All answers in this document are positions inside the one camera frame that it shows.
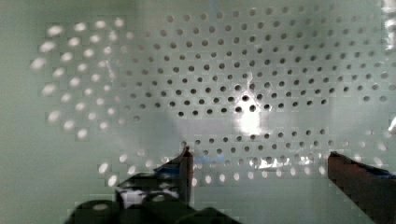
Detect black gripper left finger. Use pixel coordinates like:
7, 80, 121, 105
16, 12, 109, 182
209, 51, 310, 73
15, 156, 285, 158
116, 147, 193, 208

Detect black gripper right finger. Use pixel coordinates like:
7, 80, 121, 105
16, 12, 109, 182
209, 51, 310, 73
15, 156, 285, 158
327, 151, 396, 224

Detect green plastic strainer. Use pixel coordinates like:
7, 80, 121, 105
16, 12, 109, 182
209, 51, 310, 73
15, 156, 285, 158
1, 0, 395, 224

